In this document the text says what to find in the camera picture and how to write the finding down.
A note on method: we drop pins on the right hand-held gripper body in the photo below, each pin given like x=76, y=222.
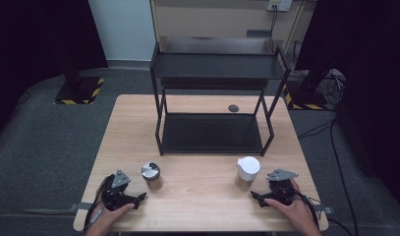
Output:
x=281, y=190

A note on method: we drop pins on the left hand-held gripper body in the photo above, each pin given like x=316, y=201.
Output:
x=117, y=193

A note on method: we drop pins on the glass jar with metal lid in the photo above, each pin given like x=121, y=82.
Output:
x=151, y=175

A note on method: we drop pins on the glass jar with white lid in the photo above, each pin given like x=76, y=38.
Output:
x=248, y=170

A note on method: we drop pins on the black metal shelf rack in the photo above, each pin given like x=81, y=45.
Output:
x=217, y=67

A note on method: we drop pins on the person's right hand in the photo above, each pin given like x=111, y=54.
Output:
x=296, y=213

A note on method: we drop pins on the person's left hand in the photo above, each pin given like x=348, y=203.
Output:
x=109, y=219

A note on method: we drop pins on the grey tape strip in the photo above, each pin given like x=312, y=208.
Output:
x=81, y=206
x=324, y=209

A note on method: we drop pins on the grey round table hole cap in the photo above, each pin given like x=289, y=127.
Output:
x=233, y=108

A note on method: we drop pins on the dark curtain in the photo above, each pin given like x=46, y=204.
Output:
x=374, y=65
x=30, y=39

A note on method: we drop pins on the white wall socket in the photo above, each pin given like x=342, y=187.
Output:
x=279, y=4

